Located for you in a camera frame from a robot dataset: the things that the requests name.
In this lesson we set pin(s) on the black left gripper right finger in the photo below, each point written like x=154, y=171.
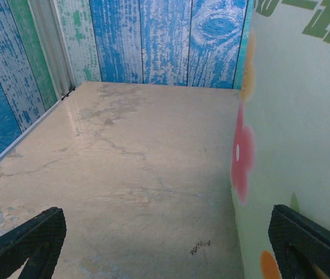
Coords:
x=307, y=241

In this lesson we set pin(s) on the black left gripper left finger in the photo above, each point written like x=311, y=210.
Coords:
x=16, y=250

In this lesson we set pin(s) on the aluminium table side rail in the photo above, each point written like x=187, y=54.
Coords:
x=22, y=137

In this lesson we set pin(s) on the white flower-print paper bag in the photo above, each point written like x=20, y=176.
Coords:
x=298, y=116

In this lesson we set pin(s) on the aluminium frame post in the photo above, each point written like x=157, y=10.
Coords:
x=52, y=43

